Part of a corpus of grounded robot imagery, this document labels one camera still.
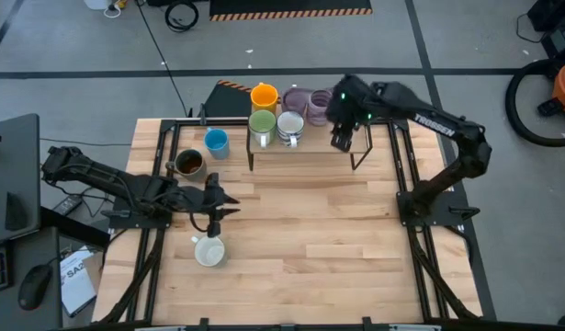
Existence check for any light blue mug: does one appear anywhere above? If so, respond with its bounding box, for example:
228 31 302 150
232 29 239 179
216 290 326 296
203 127 232 161

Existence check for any purple striped white mug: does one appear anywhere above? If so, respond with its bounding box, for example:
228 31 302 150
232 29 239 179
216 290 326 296
280 86 311 116

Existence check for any long black floor cable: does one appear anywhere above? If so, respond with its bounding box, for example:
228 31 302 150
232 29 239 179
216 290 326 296
134 0 194 119

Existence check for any lilac ribbed bubble mug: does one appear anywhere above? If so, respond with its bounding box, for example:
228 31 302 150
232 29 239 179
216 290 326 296
306 88 334 128

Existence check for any white navy patterned mug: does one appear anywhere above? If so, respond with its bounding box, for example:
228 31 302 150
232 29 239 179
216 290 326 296
276 110 306 149

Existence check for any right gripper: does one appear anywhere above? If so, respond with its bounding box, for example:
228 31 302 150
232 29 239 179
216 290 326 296
326 74 379 153

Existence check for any dark speckled green-brown mug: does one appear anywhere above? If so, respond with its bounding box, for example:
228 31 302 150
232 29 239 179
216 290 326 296
165 147 209 183

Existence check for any large teal mug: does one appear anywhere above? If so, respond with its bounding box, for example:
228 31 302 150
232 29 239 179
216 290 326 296
190 234 228 268

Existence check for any black metal table frame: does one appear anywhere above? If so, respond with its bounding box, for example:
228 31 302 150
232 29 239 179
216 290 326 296
97 117 483 325

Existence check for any dark grey desk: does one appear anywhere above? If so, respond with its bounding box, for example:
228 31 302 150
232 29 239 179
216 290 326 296
0 113 40 248
0 227 62 331

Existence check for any orange mug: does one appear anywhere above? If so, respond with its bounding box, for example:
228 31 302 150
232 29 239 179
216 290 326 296
249 83 280 114

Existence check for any white printed booklet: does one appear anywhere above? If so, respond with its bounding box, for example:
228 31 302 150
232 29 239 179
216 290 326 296
59 245 98 318

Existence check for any coiled black cable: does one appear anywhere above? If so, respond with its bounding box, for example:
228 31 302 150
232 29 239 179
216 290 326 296
164 0 200 33

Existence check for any large black hazard-striped mat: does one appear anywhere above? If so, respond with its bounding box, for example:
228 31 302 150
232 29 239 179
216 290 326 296
209 0 374 22

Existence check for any black equipment case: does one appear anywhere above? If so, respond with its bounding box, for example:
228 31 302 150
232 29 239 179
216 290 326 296
525 0 565 59

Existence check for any black vacuum hose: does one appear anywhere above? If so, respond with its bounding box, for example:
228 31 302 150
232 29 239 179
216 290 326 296
504 58 565 148

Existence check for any green mug with white handle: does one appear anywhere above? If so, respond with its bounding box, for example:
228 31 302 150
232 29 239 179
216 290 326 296
247 108 278 149

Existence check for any thin black cable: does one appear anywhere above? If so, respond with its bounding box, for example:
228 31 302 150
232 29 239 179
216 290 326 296
39 136 132 148

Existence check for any black power adapter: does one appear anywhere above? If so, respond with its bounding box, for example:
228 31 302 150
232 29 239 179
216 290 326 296
51 195 85 216

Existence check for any small black hazard-striped mat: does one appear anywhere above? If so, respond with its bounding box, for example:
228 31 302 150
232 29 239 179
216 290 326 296
203 79 283 119

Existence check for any black computer mouse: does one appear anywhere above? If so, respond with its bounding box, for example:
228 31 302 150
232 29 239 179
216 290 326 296
17 264 53 312

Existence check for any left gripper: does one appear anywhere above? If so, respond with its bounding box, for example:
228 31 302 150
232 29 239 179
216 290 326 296
189 173 241 239

